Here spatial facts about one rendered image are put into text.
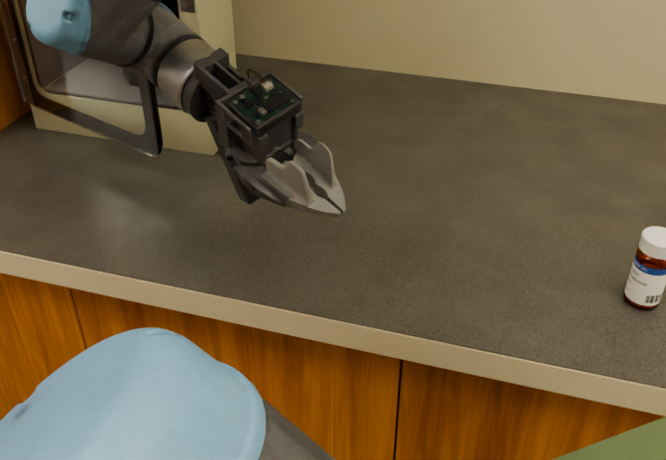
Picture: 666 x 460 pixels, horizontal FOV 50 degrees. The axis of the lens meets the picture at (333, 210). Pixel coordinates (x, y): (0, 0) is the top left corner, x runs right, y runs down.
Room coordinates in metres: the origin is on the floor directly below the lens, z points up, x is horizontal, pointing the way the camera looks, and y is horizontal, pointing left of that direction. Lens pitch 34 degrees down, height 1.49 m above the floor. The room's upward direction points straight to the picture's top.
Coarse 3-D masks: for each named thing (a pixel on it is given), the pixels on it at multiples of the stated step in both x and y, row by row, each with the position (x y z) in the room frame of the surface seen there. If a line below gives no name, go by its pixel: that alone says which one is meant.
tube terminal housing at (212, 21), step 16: (208, 0) 1.00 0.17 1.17; (224, 0) 1.05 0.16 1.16; (192, 16) 0.97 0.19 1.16; (208, 16) 1.00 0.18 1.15; (224, 16) 1.04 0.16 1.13; (208, 32) 0.99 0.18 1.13; (224, 32) 1.04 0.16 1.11; (224, 48) 1.04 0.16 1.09; (160, 112) 0.99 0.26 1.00; (176, 112) 0.98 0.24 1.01; (48, 128) 1.05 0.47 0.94; (64, 128) 1.04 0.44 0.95; (80, 128) 1.03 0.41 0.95; (176, 128) 0.98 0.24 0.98; (192, 128) 0.98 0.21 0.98; (208, 128) 0.97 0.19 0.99; (176, 144) 0.98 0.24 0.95; (192, 144) 0.98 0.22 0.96; (208, 144) 0.97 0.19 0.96
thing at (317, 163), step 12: (300, 144) 0.65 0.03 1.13; (300, 156) 0.65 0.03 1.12; (312, 156) 0.64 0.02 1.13; (324, 156) 0.62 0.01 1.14; (312, 168) 0.64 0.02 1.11; (324, 168) 0.62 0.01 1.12; (312, 180) 0.63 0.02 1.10; (324, 180) 0.62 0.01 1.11; (336, 180) 0.62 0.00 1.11; (324, 192) 0.62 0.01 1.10; (336, 192) 0.61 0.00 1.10; (336, 204) 0.60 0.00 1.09
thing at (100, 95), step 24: (24, 0) 1.01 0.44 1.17; (24, 24) 1.02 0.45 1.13; (24, 48) 1.03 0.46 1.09; (48, 48) 0.99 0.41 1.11; (48, 72) 1.00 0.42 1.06; (72, 72) 0.96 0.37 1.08; (96, 72) 0.93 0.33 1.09; (120, 72) 0.90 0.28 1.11; (48, 96) 1.01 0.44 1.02; (72, 96) 0.97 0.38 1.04; (96, 96) 0.94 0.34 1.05; (120, 96) 0.90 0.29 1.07; (144, 96) 0.87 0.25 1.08; (72, 120) 0.98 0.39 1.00; (96, 120) 0.94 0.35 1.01; (120, 120) 0.91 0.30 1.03; (144, 120) 0.88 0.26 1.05; (144, 144) 0.88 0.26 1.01
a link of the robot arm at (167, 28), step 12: (156, 12) 0.77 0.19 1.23; (168, 12) 0.81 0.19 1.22; (156, 24) 0.75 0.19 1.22; (168, 24) 0.77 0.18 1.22; (180, 24) 0.78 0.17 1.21; (156, 36) 0.75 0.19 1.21; (168, 36) 0.75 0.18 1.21; (180, 36) 0.75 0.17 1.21; (192, 36) 0.76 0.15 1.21; (156, 48) 0.74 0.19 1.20; (168, 48) 0.74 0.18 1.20; (144, 60) 0.74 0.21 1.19; (156, 60) 0.74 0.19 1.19; (144, 72) 0.75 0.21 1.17; (156, 72) 0.73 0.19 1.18; (156, 84) 0.74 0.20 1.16
